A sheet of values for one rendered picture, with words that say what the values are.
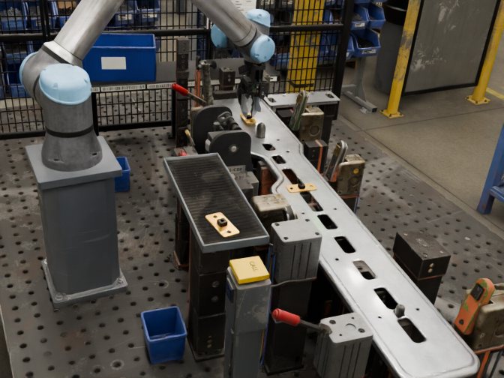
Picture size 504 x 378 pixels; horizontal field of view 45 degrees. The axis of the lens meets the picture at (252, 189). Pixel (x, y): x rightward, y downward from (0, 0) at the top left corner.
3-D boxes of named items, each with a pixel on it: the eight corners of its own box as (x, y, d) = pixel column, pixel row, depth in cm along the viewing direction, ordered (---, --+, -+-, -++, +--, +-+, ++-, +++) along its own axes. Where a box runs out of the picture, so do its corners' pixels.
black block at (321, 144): (324, 221, 212) (336, 147, 197) (296, 225, 209) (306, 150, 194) (315, 209, 218) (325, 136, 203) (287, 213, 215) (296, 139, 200)
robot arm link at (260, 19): (239, 9, 187) (261, 7, 191) (237, 43, 193) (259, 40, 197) (253, 16, 181) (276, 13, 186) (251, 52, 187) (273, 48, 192)
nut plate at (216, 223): (240, 233, 122) (240, 229, 121) (223, 238, 120) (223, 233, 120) (220, 213, 128) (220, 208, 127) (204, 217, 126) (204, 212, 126)
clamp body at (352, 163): (356, 257, 195) (374, 163, 177) (322, 263, 191) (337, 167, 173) (343, 241, 202) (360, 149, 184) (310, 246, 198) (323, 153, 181)
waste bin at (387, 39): (438, 95, 519) (458, 10, 482) (391, 102, 499) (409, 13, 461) (401, 75, 557) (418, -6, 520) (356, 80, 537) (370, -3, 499)
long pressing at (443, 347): (499, 368, 118) (501, 363, 118) (399, 394, 111) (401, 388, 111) (260, 98, 229) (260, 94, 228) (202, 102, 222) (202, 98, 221)
